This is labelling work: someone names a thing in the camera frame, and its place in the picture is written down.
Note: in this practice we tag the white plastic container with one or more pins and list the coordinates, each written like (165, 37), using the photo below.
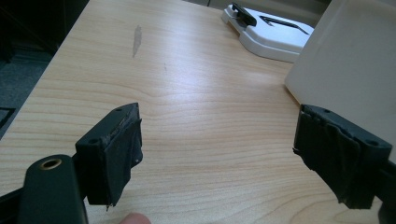
(348, 62)

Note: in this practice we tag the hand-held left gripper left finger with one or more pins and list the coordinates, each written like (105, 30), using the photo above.
(106, 155)

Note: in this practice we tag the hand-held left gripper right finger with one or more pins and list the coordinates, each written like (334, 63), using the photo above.
(339, 152)

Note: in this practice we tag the white flat device with black clip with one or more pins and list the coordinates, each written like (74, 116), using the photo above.
(267, 32)

